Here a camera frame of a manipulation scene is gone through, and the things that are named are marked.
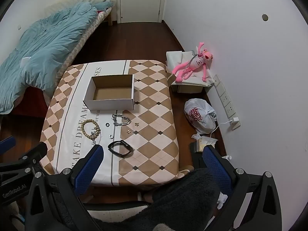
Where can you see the white plastic bag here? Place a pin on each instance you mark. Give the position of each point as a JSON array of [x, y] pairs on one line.
[[197, 113]]

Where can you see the crumpled white tissues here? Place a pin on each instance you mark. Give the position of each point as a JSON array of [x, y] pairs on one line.
[[204, 139]]

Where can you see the blue duvet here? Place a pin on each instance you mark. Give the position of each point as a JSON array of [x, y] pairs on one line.
[[48, 45]]

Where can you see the white charger plug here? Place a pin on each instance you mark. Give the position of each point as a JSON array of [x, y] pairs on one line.
[[234, 119]]

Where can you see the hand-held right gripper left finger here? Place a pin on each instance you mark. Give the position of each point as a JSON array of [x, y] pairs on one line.
[[88, 169]]

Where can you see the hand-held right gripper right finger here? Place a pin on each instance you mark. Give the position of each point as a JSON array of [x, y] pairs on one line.
[[216, 169]]

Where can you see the dark fleece clothing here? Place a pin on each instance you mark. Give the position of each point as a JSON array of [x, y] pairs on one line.
[[180, 197]]

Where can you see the round wall hole cover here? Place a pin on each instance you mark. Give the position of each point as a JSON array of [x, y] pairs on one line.
[[265, 17]]

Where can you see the cardboard box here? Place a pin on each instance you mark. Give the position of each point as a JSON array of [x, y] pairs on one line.
[[113, 93]]

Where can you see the white door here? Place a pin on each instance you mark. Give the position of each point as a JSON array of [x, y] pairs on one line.
[[139, 0]]

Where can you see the white wall sockets row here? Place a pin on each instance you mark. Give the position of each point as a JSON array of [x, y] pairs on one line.
[[225, 98]]

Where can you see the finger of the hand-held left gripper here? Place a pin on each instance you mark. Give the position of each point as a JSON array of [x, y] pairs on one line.
[[6, 144], [36, 152]]

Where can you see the checked brown tablecloth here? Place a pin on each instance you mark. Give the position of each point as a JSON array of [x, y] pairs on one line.
[[149, 149]]

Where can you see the bed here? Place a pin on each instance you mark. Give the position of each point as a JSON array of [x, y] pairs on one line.
[[81, 41]]

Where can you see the pink plush toy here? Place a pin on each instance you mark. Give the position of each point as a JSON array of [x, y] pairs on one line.
[[197, 62]]

